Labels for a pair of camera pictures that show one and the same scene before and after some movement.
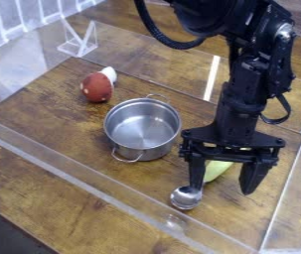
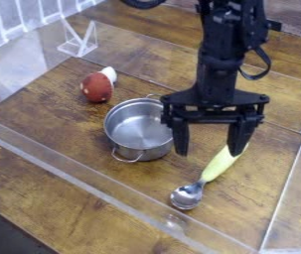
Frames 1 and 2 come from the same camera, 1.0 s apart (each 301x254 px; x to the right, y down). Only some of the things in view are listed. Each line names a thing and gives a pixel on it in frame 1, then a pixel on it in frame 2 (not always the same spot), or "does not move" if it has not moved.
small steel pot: x=141 y=128 does not move
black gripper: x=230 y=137 → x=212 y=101
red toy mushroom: x=96 y=84 does not move
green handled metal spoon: x=187 y=198 does not move
